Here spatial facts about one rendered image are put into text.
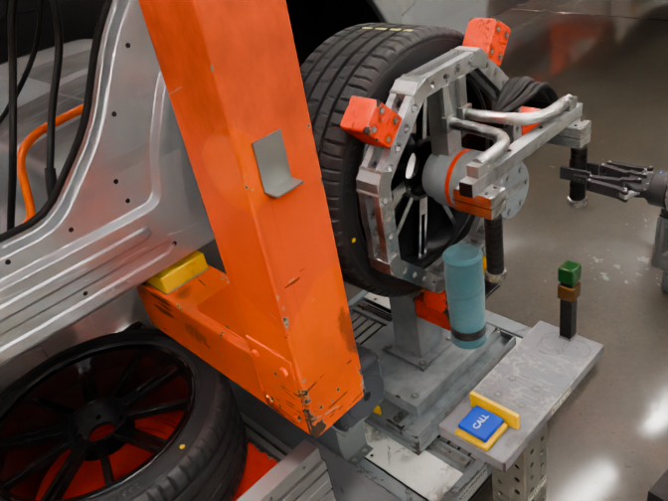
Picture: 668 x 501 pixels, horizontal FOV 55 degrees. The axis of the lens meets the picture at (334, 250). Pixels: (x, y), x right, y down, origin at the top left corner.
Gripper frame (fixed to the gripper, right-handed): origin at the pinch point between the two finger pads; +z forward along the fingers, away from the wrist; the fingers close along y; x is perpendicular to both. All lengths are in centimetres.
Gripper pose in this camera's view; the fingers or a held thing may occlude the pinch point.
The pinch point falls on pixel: (579, 171)
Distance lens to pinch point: 157.1
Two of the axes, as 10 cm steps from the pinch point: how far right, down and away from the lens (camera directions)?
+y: 7.0, -4.8, 5.3
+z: -7.0, -2.9, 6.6
